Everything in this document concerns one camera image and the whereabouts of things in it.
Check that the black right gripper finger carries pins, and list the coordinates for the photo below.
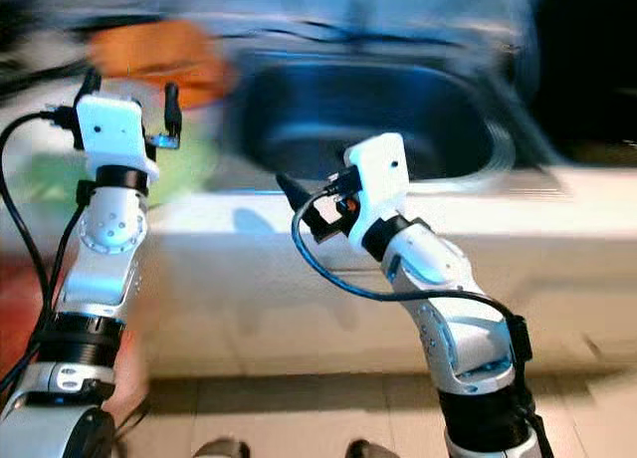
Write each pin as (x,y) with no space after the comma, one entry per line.
(294,193)

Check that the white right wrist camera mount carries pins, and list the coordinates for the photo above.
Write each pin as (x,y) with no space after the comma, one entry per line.
(378,169)

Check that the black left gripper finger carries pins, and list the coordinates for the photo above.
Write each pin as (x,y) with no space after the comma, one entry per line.
(90,84)
(174,110)

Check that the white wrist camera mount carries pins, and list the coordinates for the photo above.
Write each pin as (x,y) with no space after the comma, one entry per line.
(378,169)
(109,129)

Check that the black countertop appliance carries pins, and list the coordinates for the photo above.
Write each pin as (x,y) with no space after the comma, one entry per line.
(592,60)

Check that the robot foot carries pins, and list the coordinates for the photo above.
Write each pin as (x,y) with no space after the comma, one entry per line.
(366,450)
(221,449)

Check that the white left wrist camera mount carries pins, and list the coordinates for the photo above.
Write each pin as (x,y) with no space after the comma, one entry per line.
(109,129)

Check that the red plastic bag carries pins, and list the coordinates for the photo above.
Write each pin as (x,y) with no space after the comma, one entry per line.
(20,319)

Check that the stainless steel sink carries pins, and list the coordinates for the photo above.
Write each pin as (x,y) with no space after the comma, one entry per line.
(309,110)

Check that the orange bowl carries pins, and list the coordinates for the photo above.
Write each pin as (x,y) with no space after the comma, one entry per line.
(144,48)

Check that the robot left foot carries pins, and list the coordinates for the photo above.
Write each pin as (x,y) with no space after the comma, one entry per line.
(221,449)

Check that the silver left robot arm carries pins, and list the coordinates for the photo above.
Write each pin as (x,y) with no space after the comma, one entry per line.
(105,269)

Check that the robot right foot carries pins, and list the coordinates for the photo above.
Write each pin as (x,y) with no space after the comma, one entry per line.
(366,450)

